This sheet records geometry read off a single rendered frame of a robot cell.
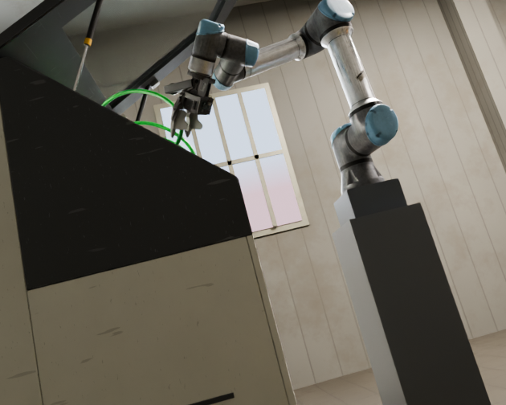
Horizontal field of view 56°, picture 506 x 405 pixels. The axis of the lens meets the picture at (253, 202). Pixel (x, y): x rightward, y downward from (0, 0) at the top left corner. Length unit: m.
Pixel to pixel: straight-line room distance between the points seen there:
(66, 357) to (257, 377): 0.46
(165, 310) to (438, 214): 3.37
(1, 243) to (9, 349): 0.26
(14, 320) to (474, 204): 3.84
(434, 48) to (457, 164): 1.14
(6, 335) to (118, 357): 0.28
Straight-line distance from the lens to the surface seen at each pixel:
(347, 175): 1.63
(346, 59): 1.65
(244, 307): 1.21
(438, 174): 4.43
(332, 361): 3.91
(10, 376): 1.33
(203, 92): 1.47
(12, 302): 1.34
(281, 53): 1.71
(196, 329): 1.21
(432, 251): 1.57
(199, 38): 1.47
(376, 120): 1.54
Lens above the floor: 0.59
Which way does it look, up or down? 13 degrees up
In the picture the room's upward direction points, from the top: 15 degrees counter-clockwise
